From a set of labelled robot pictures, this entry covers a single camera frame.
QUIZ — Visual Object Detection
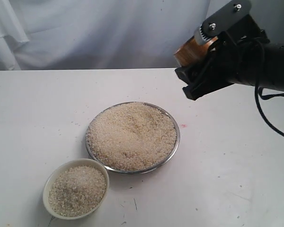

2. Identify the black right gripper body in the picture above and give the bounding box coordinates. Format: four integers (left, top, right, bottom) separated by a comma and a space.
208, 14, 275, 87

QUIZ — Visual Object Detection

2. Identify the brown wooden cup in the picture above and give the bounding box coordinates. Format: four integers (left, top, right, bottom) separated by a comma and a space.
174, 37, 218, 67

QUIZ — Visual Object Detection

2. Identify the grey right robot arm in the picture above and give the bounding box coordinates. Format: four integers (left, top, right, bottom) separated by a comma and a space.
174, 0, 284, 100

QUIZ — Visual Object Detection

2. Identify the steel plate of rice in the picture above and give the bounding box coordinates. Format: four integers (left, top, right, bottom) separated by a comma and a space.
85, 102, 180, 175

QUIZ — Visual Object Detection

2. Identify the white bowl of rice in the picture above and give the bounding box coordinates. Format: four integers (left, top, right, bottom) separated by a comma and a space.
43, 158, 109, 220

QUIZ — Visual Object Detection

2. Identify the white backdrop cloth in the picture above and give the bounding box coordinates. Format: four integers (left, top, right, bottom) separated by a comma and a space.
0, 0, 284, 71

